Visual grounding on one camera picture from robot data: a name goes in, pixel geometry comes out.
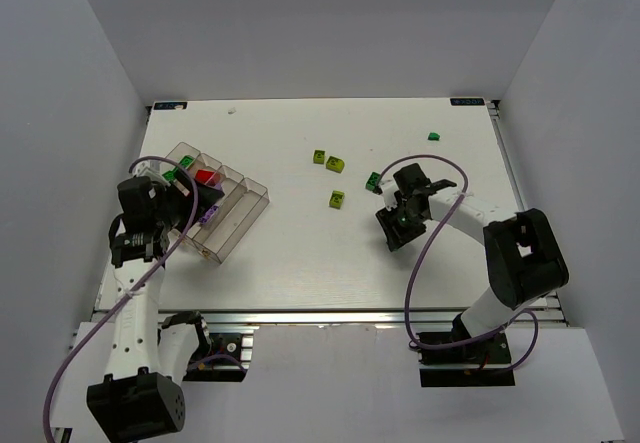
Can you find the purple plate green lego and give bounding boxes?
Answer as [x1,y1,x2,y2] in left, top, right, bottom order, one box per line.
[198,205,219,225]

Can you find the red rectangular lego brick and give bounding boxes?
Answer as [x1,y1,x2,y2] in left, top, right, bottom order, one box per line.
[195,169,221,187]

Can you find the green square lego brick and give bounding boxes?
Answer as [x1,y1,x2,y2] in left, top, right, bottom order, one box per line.
[365,172,380,194]

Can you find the green lego from plate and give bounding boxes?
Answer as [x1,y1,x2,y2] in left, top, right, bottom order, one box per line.
[163,171,176,183]

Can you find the lime lego brick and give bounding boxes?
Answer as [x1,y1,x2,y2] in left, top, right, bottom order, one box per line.
[312,150,326,165]
[329,190,345,209]
[325,156,345,173]

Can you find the long green lego brick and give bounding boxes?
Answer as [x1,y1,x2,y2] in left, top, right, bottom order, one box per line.
[180,155,194,169]

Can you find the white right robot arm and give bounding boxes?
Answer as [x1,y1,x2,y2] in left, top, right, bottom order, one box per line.
[373,163,569,351]

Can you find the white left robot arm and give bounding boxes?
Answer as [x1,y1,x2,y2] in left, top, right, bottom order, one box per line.
[86,173,224,442]

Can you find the clear compartment organizer tray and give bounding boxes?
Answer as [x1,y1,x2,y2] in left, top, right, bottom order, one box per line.
[167,142,270,264]

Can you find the blue label left corner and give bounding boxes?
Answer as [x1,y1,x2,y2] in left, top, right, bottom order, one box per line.
[153,101,188,111]

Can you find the blue label corner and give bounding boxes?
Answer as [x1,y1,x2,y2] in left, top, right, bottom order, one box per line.
[153,101,188,111]
[450,97,485,106]

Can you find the blue label right corner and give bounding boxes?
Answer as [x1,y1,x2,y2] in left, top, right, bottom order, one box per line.
[450,97,485,106]

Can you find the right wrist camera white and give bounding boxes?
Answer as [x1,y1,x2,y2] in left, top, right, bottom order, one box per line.
[374,179,398,211]

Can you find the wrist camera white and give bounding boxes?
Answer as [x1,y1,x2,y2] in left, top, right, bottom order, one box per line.
[132,160,168,186]
[374,179,398,211]

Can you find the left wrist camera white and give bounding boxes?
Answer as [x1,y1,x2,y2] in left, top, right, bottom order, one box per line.
[132,160,168,186]

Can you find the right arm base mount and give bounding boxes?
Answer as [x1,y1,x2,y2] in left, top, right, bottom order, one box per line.
[409,333,515,388]

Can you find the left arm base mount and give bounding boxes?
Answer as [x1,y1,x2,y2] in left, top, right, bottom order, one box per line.
[158,311,248,383]

